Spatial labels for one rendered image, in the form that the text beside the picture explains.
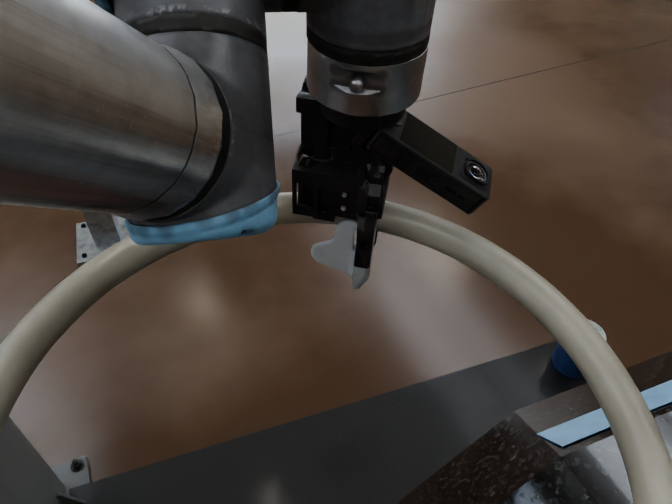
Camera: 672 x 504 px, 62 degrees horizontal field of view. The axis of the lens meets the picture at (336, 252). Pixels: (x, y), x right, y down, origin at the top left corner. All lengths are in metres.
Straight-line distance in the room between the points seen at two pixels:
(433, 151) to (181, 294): 1.35
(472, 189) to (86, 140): 0.34
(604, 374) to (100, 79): 0.40
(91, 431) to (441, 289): 1.02
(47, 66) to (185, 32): 0.15
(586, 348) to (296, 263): 1.37
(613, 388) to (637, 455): 0.05
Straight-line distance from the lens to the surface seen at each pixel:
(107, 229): 1.93
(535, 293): 0.51
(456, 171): 0.48
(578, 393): 0.68
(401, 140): 0.46
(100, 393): 1.61
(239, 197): 0.32
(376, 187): 0.48
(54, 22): 0.21
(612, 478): 0.56
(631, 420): 0.47
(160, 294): 1.77
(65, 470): 1.51
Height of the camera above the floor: 1.27
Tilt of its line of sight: 44 degrees down
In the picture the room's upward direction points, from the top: straight up
